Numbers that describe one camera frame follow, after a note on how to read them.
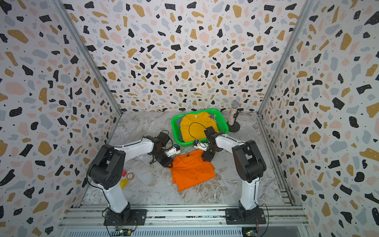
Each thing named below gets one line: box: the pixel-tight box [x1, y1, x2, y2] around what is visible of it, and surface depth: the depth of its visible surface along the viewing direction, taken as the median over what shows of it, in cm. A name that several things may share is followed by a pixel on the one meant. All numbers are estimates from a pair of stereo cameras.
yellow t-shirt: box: [179, 111, 220, 143], surface depth 108 cm
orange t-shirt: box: [168, 149, 216, 192], surface depth 91 cm
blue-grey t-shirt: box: [208, 112, 217, 124], surface depth 114 cm
